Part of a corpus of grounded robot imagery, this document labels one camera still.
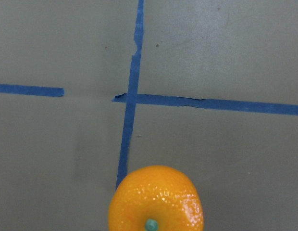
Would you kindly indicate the orange fruit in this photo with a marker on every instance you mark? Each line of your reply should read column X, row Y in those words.
column 156, row 198

